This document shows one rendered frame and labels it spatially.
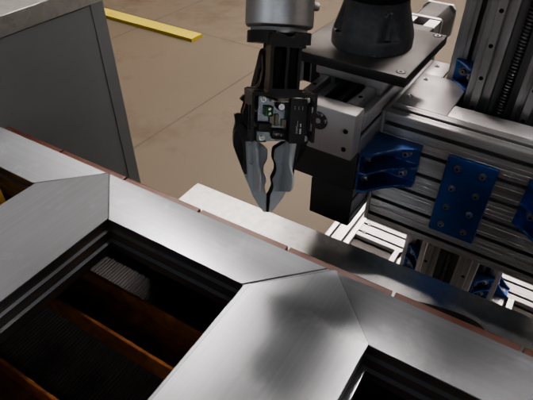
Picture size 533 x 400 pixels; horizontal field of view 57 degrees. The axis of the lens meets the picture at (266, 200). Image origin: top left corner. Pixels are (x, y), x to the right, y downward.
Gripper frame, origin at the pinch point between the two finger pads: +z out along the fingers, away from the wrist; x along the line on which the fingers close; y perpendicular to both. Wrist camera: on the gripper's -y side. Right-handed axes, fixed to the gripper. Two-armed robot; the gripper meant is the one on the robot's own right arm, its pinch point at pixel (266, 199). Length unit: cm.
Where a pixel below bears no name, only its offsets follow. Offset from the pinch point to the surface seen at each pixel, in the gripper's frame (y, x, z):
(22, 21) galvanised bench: -60, -43, -22
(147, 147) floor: -197, -25, 31
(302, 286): -1.9, 6.2, 13.3
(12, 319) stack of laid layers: -7.8, -33.7, 19.8
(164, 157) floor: -187, -16, 34
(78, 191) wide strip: -28.1, -27.7, 6.9
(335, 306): 1.9, 9.8, 14.4
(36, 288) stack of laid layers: -10.5, -30.9, 16.5
